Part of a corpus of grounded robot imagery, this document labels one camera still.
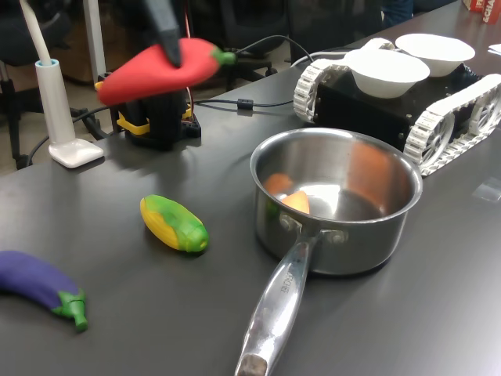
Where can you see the red toy chilli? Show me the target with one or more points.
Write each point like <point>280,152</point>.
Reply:
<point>156,78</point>

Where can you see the white upright bar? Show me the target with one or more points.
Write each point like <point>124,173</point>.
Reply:
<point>94,39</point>

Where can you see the black clamp with yellow grips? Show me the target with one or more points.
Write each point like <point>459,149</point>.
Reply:
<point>133,124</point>

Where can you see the yellow green toy corn cob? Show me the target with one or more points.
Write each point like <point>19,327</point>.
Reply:
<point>172,223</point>

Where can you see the black vehicle with white tracks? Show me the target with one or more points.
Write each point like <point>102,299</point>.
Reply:
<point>364,113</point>

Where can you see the orange toy carrot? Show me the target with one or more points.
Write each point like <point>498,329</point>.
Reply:
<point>298,202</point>

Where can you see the white bowl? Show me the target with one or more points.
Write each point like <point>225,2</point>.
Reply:
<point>438,53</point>
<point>385,76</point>

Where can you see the purple toy aubergine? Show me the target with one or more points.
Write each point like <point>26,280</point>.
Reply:
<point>35,282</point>

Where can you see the red printed box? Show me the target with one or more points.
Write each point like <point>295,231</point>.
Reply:
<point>483,9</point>

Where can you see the white paper sheet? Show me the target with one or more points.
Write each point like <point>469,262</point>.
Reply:
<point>495,48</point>

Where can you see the clear tape patch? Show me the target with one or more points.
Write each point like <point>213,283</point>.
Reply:
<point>487,190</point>

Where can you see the white post with flat foot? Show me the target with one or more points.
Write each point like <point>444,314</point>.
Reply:
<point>58,113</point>

